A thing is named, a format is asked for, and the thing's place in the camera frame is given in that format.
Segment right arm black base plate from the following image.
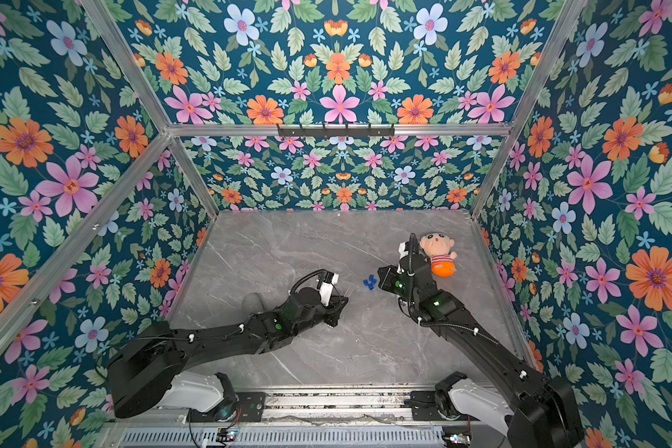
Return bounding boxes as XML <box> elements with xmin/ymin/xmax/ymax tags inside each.
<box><xmin>404</xmin><ymin>391</ymin><xmax>461</xmax><ymax>421</ymax></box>

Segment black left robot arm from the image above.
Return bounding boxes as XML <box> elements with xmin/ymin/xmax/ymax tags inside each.
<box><xmin>108</xmin><ymin>269</ymin><xmax>349</xmax><ymax>419</ymax></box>

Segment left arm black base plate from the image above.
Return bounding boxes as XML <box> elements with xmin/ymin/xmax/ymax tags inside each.
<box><xmin>187</xmin><ymin>392</ymin><xmax>267</xmax><ymax>424</ymax></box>

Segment metal hook rail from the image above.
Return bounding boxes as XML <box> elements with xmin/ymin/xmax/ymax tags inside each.
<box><xmin>276</xmin><ymin>124</ymin><xmax>396</xmax><ymax>138</ymax></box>

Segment white ventilation grille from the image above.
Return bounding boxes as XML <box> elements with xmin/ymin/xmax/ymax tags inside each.
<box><xmin>119</xmin><ymin>426</ymin><xmax>445</xmax><ymax>447</ymax></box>

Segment plush doll orange pants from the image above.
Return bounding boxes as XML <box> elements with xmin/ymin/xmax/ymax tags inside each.
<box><xmin>419</xmin><ymin>233</ymin><xmax>457</xmax><ymax>277</ymax></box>

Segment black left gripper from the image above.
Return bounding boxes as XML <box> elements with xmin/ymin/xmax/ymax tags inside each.
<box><xmin>289</xmin><ymin>295</ymin><xmax>350</xmax><ymax>339</ymax></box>

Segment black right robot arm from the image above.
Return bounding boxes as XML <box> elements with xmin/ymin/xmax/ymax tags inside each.
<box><xmin>378</xmin><ymin>234</ymin><xmax>585</xmax><ymax>447</ymax></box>

